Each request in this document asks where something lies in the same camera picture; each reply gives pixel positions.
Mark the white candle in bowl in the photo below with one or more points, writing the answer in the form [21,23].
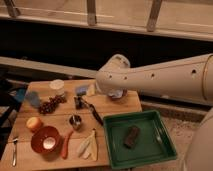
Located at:
[49,143]

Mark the metal spoon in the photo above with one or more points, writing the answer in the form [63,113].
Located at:
[14,159]

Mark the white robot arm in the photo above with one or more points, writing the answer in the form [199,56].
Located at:
[188,80]

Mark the orange carrot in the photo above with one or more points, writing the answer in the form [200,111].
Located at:
[64,150]

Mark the red bowl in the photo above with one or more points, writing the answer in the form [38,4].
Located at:
[43,133]

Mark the bunch of dark grapes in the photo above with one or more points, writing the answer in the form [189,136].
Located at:
[50,106]

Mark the blue plastic cup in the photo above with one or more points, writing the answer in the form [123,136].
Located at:
[33,98]

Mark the black chair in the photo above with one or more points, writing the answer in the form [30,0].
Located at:
[12,104]

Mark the small metal cup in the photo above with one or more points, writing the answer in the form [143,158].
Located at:
[75,121]

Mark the dark purple bowl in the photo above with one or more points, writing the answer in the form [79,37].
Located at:
[124,94]

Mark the green plastic tray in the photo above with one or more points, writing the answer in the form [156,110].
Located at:
[153,144]

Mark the clear white plastic cup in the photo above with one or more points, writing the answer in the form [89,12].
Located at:
[57,86]

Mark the yellow apple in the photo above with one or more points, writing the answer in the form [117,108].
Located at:
[34,123]

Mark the crumpled white paper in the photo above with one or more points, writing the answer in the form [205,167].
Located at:
[116,94]

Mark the black handled can opener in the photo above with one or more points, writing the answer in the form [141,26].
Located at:
[80,103]

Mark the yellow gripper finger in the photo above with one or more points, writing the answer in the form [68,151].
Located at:
[91,91]

